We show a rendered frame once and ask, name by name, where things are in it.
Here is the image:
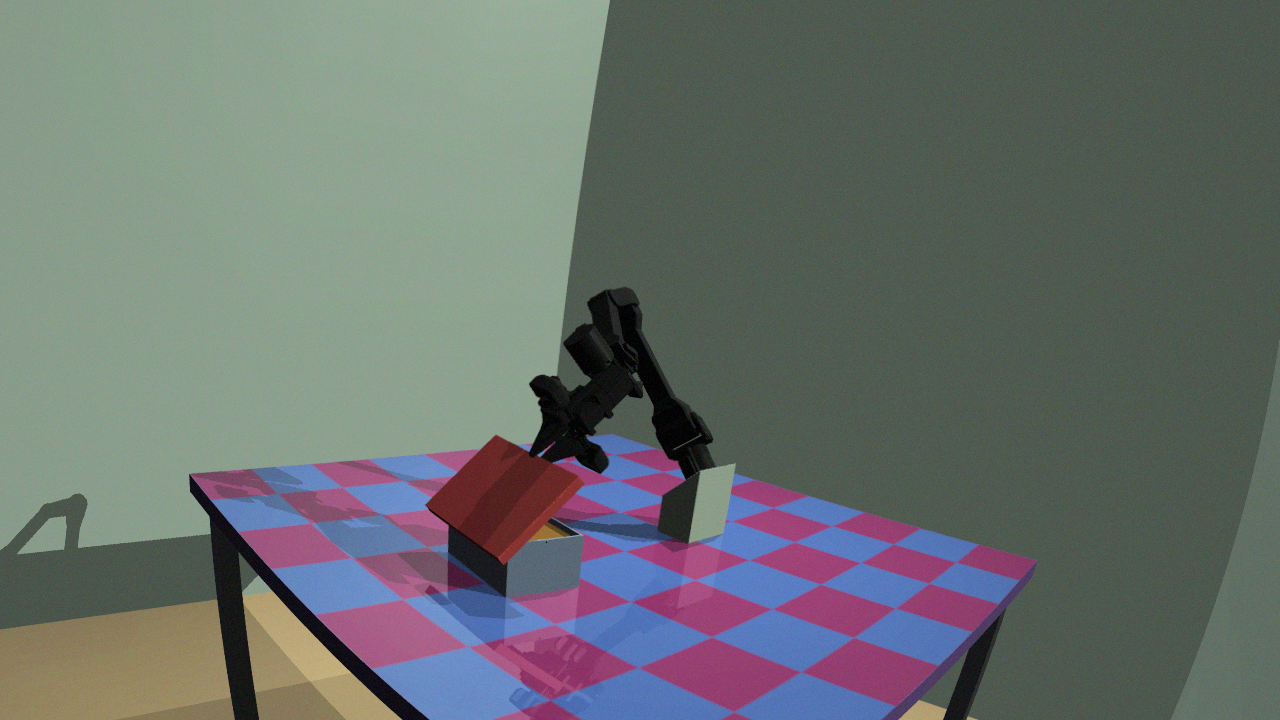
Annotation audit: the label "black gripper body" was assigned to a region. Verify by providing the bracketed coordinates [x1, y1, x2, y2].
[529, 375, 614, 474]

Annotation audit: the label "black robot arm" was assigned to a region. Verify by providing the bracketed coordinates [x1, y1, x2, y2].
[564, 287, 716, 480]

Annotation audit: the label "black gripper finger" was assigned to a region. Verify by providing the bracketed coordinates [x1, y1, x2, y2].
[529, 407, 570, 457]
[541, 436, 588, 462]

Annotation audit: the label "red box lid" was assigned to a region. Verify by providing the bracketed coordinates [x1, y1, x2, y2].
[425, 434, 584, 565]

